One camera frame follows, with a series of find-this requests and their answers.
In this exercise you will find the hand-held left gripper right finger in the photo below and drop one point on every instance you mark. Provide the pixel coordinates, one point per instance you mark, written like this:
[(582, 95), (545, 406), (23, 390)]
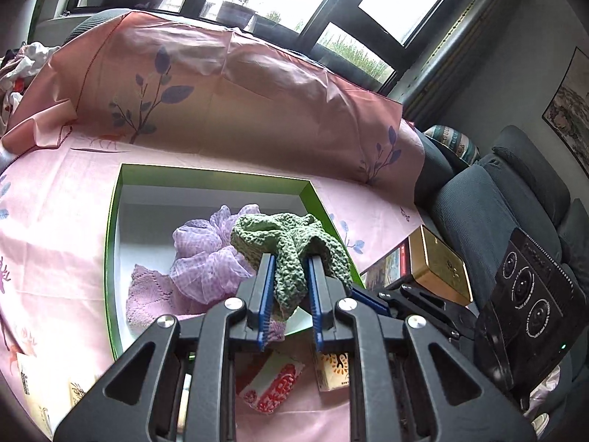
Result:
[(314, 304)]

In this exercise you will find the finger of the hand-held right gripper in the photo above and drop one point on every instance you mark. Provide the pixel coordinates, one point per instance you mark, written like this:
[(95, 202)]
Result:
[(414, 301)]

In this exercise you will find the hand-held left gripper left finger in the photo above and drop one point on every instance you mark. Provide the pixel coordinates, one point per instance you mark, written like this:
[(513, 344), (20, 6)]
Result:
[(268, 304)]

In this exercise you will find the green knitted cloth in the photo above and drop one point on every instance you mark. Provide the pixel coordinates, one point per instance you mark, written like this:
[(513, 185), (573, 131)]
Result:
[(285, 244)]

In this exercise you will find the lilac gauze scrunchie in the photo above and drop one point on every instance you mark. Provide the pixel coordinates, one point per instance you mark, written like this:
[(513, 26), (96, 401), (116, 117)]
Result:
[(207, 258)]

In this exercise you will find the lilac knitted cloth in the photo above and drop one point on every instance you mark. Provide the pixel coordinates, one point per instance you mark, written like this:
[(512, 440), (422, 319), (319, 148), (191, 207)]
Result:
[(147, 294)]

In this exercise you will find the green cardboard box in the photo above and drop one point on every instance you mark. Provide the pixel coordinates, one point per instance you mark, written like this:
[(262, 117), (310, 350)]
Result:
[(138, 207)]

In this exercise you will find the tea tin with gold lid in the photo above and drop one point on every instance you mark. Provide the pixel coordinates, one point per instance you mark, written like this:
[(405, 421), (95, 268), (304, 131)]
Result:
[(437, 267)]

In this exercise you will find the orange print tissue pack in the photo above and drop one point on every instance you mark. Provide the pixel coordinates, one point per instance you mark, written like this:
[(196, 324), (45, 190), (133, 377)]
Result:
[(333, 370)]

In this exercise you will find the red and white tissue pack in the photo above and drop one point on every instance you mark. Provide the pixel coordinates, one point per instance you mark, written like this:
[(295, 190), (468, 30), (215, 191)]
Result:
[(271, 382)]

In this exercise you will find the dark grey chair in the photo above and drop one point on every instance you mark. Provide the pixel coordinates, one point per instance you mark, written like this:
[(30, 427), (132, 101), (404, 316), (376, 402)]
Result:
[(483, 193)]

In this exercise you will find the striped cushion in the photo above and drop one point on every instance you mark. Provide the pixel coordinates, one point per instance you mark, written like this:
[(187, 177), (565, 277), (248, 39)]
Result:
[(453, 140)]

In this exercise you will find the peach leaf-print sheet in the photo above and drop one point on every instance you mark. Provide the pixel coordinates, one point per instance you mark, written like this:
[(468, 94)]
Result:
[(276, 101)]

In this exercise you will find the pink deer-print sheet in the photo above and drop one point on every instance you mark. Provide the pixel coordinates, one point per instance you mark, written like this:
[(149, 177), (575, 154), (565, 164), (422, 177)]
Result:
[(60, 221)]

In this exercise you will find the yellow tissue pack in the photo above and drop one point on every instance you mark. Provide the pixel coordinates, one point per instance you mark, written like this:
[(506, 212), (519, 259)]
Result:
[(50, 386)]

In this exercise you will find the dark planter with plants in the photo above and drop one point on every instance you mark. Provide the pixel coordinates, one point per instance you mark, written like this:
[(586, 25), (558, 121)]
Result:
[(276, 27)]

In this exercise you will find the grey pot with small tree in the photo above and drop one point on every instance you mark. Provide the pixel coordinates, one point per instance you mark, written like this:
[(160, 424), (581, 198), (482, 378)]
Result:
[(234, 14)]

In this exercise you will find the pile of clothes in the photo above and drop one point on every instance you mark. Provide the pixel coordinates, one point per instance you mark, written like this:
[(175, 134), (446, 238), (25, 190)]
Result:
[(27, 55)]

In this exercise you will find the framed wall picture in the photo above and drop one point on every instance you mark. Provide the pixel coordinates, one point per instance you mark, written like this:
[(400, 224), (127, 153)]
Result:
[(570, 106)]

